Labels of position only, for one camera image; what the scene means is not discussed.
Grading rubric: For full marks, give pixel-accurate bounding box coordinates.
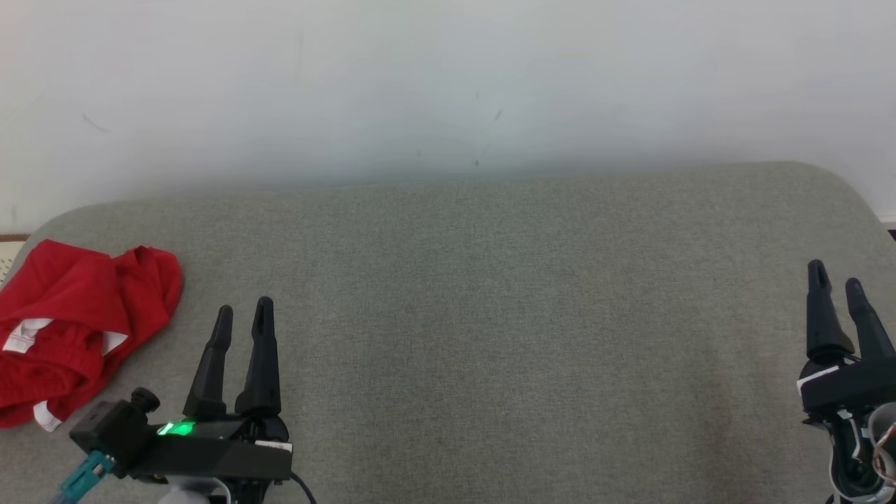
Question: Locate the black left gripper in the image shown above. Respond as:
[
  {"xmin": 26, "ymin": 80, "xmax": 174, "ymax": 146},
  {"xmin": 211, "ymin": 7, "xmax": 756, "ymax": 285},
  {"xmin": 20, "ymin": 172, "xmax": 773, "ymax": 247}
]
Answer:
[{"xmin": 129, "ymin": 297, "xmax": 293, "ymax": 504}]

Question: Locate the teal camera cable plug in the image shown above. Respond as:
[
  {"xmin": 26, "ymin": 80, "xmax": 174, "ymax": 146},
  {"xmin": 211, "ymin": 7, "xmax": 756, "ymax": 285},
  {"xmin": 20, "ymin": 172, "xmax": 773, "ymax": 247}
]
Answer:
[{"xmin": 52, "ymin": 450, "xmax": 116, "ymax": 504}]

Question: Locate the grey fabric sofa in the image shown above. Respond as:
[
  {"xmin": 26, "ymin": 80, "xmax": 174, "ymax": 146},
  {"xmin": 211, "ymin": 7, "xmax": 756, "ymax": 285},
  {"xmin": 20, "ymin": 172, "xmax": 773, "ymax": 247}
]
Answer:
[{"xmin": 0, "ymin": 161, "xmax": 896, "ymax": 504}]

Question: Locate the red basketball jersey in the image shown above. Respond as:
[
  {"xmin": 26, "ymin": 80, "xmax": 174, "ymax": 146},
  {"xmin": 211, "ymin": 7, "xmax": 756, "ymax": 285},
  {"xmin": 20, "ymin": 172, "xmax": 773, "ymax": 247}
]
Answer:
[{"xmin": 0, "ymin": 239, "xmax": 184, "ymax": 365}]

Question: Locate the beige perforated laundry basket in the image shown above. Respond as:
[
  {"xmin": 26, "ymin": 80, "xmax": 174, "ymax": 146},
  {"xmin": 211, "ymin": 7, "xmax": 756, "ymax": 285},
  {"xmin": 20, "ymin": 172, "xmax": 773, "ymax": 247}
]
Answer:
[{"xmin": 0, "ymin": 234, "xmax": 32, "ymax": 288}]

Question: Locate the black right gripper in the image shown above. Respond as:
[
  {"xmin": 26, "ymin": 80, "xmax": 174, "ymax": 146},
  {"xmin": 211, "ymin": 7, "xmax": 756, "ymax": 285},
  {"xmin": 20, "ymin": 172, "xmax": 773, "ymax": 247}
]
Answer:
[{"xmin": 798, "ymin": 260, "xmax": 896, "ymax": 414}]

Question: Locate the thin black cable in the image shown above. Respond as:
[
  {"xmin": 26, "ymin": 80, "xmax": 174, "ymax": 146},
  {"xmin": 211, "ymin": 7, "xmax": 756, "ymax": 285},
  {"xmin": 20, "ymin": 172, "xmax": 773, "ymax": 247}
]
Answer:
[{"xmin": 289, "ymin": 471, "xmax": 317, "ymax": 504}]

